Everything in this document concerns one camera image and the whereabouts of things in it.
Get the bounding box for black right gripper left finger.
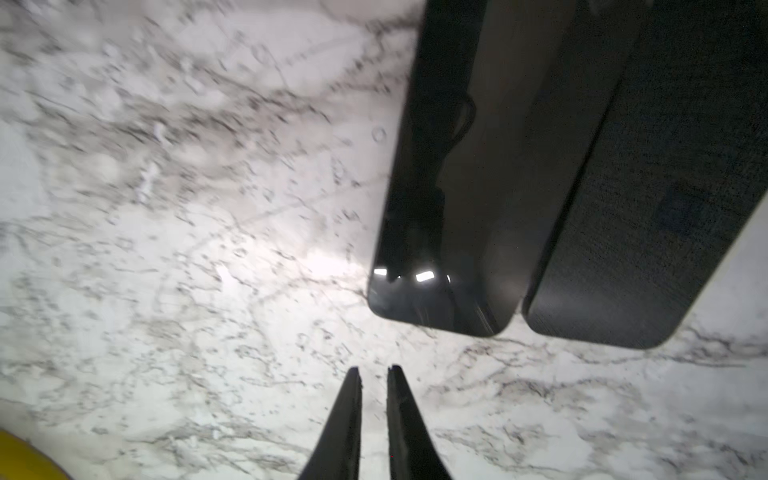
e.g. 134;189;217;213
299;367;362;480

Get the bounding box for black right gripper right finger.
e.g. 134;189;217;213
386;365;452;480

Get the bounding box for black phone stand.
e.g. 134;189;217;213
367;1;651;337

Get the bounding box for black phone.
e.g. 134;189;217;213
522;1;767;349

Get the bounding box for yellow bamboo steamer basket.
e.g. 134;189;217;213
0;430;72;480

